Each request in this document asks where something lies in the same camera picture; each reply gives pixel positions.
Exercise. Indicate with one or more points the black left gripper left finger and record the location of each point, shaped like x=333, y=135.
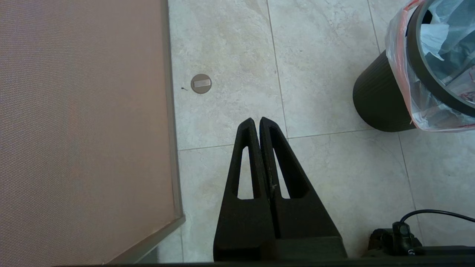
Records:
x=243, y=222

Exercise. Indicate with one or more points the round metal floor socket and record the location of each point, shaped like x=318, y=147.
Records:
x=201, y=83

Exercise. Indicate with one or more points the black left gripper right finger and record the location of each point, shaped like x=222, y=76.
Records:
x=304, y=218

